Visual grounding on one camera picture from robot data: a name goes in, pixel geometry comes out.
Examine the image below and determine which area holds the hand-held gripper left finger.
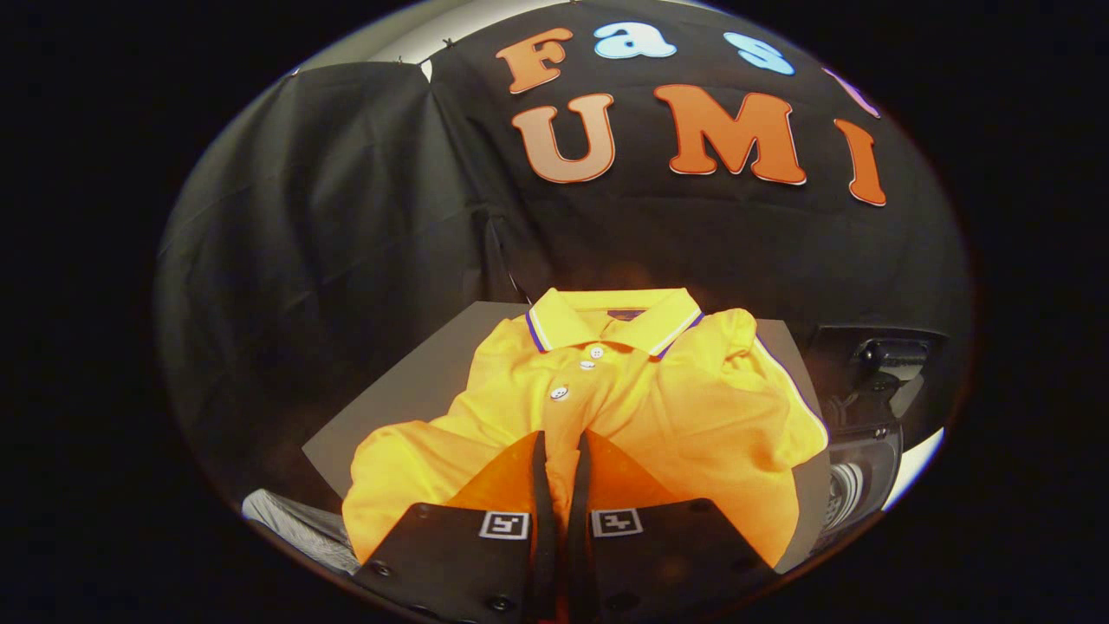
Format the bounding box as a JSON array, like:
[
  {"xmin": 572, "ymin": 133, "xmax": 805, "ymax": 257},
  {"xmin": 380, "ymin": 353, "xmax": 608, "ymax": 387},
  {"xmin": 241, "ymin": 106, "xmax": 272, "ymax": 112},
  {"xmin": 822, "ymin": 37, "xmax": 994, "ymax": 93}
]
[{"xmin": 353, "ymin": 430, "xmax": 558, "ymax": 624}]

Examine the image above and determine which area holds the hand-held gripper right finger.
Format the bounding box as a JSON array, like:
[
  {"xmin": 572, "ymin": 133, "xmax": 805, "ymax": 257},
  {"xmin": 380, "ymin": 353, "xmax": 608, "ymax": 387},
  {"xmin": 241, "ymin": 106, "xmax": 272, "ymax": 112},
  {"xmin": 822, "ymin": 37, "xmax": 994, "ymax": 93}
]
[{"xmin": 567, "ymin": 430, "xmax": 782, "ymax": 624}]

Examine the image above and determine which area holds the yellow polo shirt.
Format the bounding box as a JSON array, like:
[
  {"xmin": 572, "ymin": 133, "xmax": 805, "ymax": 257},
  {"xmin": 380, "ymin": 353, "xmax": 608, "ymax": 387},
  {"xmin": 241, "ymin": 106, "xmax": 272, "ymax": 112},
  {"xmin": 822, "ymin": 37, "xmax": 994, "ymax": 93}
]
[{"xmin": 342, "ymin": 288, "xmax": 830, "ymax": 569}]

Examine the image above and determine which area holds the grey board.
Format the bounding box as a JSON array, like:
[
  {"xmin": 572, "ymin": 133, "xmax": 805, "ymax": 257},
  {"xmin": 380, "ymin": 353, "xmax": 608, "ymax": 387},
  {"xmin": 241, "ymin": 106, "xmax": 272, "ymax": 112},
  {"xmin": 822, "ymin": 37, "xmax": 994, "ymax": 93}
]
[{"xmin": 303, "ymin": 301, "xmax": 833, "ymax": 573}]

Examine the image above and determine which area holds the grey striped cloth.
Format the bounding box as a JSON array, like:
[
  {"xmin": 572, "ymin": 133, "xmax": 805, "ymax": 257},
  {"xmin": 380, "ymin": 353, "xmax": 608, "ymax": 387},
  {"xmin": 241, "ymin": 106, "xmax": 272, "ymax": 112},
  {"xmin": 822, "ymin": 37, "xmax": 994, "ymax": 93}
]
[{"xmin": 242, "ymin": 489, "xmax": 361, "ymax": 575}]

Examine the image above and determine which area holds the black backdrop cloth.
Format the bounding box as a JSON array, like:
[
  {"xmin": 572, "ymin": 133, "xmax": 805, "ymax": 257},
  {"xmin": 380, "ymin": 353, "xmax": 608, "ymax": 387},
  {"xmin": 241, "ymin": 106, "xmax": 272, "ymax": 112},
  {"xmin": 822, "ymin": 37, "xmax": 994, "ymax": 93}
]
[{"xmin": 154, "ymin": 0, "xmax": 973, "ymax": 521}]

